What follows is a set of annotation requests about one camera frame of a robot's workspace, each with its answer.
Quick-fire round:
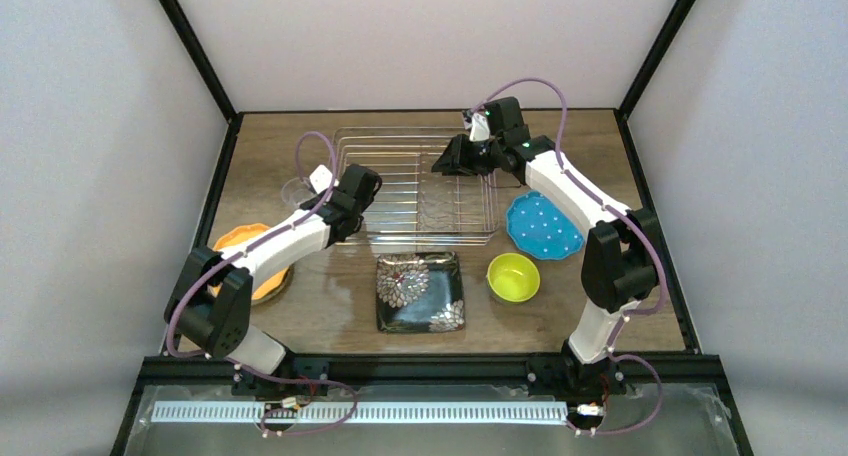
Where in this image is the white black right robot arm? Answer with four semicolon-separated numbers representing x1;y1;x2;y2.
432;97;669;365

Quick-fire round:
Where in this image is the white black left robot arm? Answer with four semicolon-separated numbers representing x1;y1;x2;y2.
164;164;383;375

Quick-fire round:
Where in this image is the small clear plastic cup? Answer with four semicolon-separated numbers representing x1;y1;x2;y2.
280;178;316;210

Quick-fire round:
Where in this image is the blue polka dot plate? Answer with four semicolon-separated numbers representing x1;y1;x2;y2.
506;191;585;261

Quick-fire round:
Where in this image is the orange polka dot plate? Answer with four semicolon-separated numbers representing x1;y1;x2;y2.
213;223;294;306

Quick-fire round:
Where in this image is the black floral square plate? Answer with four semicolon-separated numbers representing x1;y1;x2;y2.
375;251;466;334

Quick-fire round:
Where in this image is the yellow green bowl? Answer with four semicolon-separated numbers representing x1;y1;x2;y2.
486;253;541;304

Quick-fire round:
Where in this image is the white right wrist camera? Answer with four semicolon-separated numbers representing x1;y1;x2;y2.
463;109;491;143

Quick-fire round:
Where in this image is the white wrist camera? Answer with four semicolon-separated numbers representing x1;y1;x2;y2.
308;165;338;194
463;109;491;143

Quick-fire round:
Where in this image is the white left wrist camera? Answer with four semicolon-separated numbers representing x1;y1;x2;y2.
308;165;338;194

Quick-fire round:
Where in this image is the metal wire dish rack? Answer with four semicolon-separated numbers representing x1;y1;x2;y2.
334;126;500;246

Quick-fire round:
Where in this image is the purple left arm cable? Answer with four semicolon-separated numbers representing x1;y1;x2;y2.
164;131;360;439

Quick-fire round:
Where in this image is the white slotted cable duct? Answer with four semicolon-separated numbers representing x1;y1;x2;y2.
147;401;568;425

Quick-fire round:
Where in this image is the black aluminium frame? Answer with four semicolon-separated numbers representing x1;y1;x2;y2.
111;0;752;455

